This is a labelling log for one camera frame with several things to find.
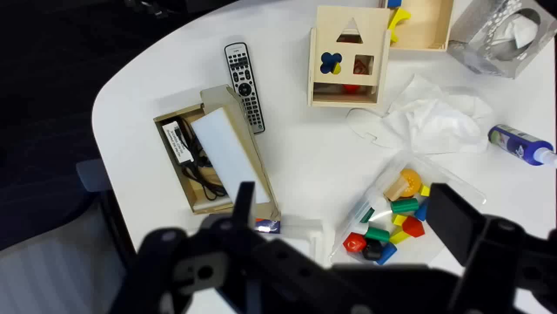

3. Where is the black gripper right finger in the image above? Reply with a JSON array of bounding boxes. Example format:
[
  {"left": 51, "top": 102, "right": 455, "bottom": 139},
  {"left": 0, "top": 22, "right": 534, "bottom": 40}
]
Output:
[{"left": 424, "top": 181, "right": 487, "bottom": 268}]

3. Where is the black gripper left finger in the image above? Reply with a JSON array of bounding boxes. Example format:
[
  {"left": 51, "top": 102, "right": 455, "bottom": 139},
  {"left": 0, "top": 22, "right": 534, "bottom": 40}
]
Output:
[{"left": 229, "top": 179, "right": 257, "bottom": 230}]

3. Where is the wooden tray box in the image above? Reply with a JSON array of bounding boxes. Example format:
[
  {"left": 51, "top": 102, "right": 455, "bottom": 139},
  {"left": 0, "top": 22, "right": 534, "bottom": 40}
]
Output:
[{"left": 151, "top": 83, "right": 283, "bottom": 226}]

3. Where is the grey tissue box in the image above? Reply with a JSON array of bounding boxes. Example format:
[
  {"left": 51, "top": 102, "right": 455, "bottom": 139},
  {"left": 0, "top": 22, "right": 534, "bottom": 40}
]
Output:
[{"left": 445, "top": 0, "right": 557, "bottom": 80}]

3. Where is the wooden shape sorter box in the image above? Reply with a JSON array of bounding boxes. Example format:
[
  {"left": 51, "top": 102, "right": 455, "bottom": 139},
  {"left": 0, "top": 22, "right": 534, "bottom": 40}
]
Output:
[{"left": 306, "top": 3, "right": 393, "bottom": 109}]

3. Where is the small colourful packet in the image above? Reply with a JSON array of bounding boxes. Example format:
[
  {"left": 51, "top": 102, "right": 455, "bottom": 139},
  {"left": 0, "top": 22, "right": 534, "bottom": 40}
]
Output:
[{"left": 253, "top": 218, "right": 281, "bottom": 235}]

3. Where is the red block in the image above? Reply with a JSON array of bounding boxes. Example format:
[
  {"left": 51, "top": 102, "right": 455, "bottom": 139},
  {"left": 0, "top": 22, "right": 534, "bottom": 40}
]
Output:
[
  {"left": 400, "top": 214, "right": 426, "bottom": 238},
  {"left": 340, "top": 230, "right": 368, "bottom": 254}
]

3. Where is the green block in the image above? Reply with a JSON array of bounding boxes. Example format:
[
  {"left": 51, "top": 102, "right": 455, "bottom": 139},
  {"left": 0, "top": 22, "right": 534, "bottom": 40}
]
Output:
[
  {"left": 363, "top": 224, "right": 393, "bottom": 244},
  {"left": 389, "top": 197, "right": 421, "bottom": 216}
]

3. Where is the orange cylinder block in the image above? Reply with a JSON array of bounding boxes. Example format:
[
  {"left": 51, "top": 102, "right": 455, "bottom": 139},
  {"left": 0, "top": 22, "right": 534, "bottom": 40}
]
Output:
[{"left": 400, "top": 167, "right": 424, "bottom": 198}]

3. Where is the tan wooden cylinder block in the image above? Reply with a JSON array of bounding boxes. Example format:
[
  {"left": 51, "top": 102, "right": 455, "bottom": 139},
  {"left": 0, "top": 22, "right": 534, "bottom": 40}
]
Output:
[{"left": 382, "top": 179, "right": 408, "bottom": 202}]

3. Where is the clear plastic bin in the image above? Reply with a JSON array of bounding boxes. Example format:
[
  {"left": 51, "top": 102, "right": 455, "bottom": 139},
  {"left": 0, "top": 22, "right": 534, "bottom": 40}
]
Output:
[{"left": 328, "top": 151, "right": 490, "bottom": 270}]

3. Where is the black block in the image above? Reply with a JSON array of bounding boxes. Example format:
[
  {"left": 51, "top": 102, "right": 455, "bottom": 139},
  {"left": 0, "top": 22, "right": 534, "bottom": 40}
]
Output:
[{"left": 361, "top": 238, "right": 386, "bottom": 261}]

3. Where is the blue spray bottle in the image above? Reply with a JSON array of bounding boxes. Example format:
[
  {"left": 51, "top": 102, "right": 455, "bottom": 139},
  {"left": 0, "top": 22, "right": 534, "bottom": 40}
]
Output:
[{"left": 487, "top": 122, "right": 557, "bottom": 169}]

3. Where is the white plastic bag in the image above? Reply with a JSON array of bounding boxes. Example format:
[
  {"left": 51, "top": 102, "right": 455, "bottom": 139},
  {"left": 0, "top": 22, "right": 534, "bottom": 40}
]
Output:
[{"left": 346, "top": 73, "right": 495, "bottom": 156}]

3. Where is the grey remote control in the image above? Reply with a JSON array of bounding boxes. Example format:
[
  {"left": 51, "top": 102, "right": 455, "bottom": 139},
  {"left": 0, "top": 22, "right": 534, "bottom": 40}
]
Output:
[{"left": 222, "top": 40, "right": 267, "bottom": 136}]

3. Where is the blue clover block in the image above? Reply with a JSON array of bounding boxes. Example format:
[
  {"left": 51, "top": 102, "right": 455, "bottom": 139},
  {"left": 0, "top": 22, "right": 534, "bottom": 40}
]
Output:
[{"left": 318, "top": 50, "right": 344, "bottom": 76}]

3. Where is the wooden tray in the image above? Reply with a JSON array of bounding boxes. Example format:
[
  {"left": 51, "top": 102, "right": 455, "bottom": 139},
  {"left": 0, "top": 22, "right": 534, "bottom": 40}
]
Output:
[{"left": 386, "top": 0, "right": 457, "bottom": 54}]

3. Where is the yellow curved block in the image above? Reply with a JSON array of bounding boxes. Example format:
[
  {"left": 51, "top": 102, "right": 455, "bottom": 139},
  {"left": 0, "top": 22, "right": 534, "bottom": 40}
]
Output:
[{"left": 386, "top": 6, "right": 412, "bottom": 45}]

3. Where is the grey mesh office chair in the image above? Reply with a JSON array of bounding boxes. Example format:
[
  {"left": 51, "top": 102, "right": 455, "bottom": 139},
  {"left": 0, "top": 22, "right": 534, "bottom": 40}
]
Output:
[{"left": 0, "top": 156, "right": 137, "bottom": 314}]

